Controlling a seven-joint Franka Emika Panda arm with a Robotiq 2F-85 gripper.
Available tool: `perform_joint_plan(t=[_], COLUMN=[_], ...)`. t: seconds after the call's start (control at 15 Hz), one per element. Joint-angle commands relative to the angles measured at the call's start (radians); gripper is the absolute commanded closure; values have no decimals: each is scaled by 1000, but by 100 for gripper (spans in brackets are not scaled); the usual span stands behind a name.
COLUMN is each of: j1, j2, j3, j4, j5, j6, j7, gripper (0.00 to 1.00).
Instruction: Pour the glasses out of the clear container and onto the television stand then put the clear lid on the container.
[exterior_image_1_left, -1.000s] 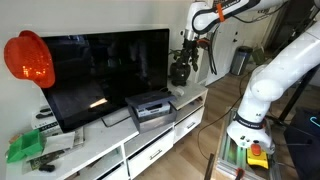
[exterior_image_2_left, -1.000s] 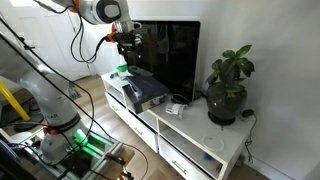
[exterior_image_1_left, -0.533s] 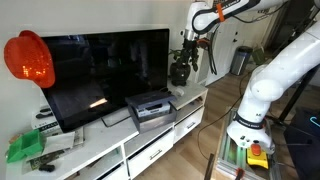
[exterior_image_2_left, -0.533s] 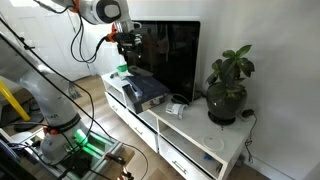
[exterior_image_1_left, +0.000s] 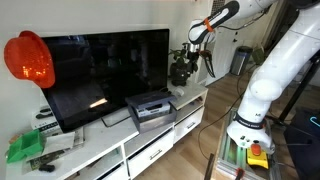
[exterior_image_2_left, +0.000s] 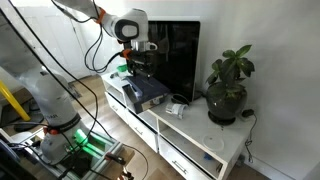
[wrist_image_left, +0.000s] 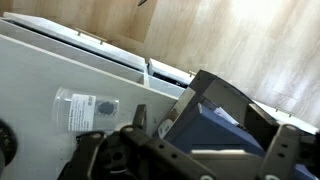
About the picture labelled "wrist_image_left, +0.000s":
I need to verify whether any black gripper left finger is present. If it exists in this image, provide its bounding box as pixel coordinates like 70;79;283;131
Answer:
58;104;218;180

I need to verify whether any clear plastic container with label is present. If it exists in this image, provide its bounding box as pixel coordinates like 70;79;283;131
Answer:
51;87;121;133

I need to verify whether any white television stand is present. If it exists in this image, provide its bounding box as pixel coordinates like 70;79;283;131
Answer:
0;11;320;180

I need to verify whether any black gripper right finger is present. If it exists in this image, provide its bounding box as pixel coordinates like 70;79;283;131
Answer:
245;102;320;180

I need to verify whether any white drawer front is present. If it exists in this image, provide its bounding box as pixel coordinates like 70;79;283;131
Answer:
2;11;148;72
147;58;198;89
252;99;320;136

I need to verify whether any grey printer box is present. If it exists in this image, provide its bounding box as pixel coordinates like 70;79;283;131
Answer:
153;69;320;180

